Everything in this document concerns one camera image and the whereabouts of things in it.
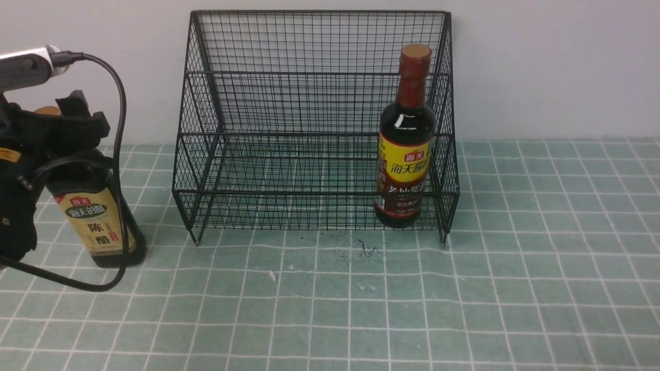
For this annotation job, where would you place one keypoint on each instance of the green checkered tablecloth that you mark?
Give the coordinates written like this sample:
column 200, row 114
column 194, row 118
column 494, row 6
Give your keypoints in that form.
column 552, row 264

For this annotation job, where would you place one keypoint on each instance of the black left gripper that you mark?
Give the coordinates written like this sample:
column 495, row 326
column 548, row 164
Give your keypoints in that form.
column 26, row 138

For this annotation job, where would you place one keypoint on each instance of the black wire mesh shelf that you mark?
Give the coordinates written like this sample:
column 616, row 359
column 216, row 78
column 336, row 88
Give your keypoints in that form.
column 280, row 113

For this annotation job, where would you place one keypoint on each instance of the soy sauce bottle yellow label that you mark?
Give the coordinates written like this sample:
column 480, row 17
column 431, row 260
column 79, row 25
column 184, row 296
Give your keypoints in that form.
column 404, row 143

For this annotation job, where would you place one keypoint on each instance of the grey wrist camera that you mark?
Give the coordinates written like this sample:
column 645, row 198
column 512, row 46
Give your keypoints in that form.
column 28, row 68

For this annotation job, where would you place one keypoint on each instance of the vinegar bottle with beige label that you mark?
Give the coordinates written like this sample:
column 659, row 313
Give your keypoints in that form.
column 83, row 193

